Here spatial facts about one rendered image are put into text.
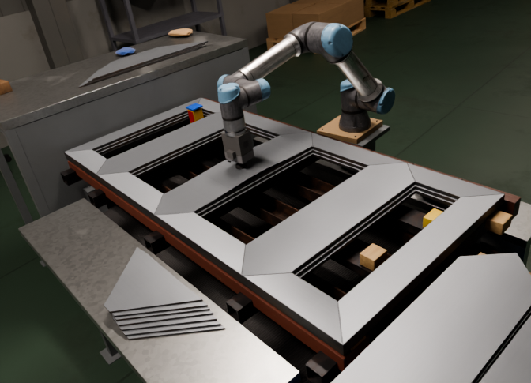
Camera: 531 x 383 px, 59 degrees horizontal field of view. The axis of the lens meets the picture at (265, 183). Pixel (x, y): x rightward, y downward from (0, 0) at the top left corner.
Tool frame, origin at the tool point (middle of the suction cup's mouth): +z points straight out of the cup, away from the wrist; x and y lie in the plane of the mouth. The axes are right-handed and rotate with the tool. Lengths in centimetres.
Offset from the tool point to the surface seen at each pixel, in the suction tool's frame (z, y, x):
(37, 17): -19, -337, 99
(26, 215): 50, -143, -34
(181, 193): -0.3, -7.5, -23.1
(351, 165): 1.9, 31.9, 23.1
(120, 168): -0.3, -44.2, -22.7
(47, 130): -11, -86, -28
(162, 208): -0.3, -5.7, -33.0
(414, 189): 2, 57, 19
